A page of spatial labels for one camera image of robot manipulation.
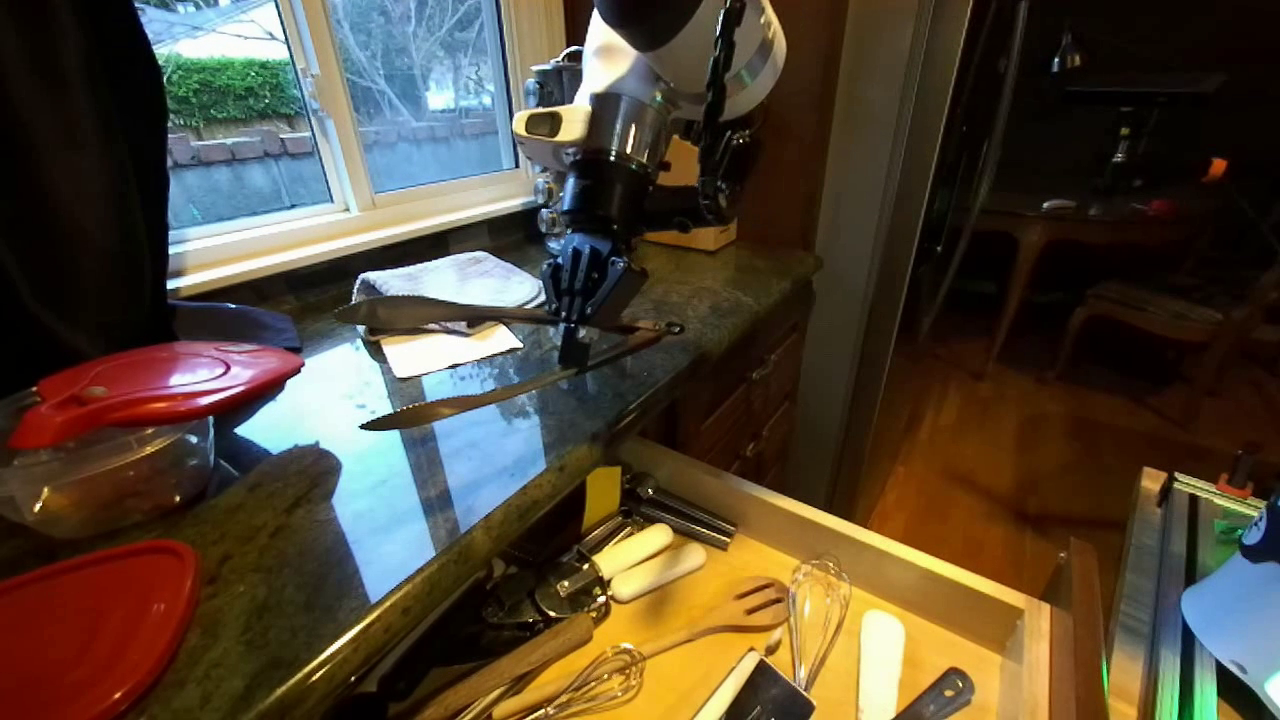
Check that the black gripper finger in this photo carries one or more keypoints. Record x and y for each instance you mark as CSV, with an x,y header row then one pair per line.
x,y
570,275
610,280

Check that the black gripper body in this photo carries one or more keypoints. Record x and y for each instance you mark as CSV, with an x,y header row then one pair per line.
x,y
601,169

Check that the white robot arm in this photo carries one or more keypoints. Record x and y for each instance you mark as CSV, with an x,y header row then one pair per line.
x,y
712,60

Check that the open wooden drawer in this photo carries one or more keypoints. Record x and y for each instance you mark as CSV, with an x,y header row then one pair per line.
x,y
1030,657

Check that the wooden knife block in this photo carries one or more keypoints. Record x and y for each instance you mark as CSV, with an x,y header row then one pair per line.
x,y
672,213

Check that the folded grey cloth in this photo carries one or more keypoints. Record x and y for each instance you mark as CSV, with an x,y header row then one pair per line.
x,y
461,276

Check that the white paper sheet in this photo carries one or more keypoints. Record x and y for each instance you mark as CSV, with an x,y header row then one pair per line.
x,y
445,351

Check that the dark wooden cabinet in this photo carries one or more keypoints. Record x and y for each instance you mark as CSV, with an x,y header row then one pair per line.
x,y
736,407

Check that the white framed window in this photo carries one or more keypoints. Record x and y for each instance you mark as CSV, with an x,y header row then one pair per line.
x,y
317,129

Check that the wooden slotted fork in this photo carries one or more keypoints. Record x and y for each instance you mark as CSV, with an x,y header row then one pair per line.
x,y
741,604

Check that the black slotted spatula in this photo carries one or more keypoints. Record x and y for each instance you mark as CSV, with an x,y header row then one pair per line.
x,y
755,690

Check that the white spatula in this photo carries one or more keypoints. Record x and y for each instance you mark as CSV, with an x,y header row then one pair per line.
x,y
882,661

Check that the dark curtain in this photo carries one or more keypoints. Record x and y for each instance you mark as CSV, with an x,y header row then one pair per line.
x,y
82,187

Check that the glass bowl with red lid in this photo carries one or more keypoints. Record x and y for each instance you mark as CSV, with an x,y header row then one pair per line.
x,y
129,436

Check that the wooden chair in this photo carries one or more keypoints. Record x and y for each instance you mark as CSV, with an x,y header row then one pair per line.
x,y
1183,311

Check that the red plastic lid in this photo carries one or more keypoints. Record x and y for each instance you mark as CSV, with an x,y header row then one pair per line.
x,y
85,639

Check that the white handled utensil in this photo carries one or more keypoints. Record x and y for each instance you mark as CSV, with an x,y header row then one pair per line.
x,y
621,570

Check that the metal wire whisk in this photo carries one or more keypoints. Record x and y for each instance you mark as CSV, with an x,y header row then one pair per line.
x,y
818,619

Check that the black handled utensil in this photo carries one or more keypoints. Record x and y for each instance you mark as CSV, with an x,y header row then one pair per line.
x,y
943,696

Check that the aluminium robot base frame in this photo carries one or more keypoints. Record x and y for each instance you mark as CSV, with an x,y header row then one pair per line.
x,y
1197,604

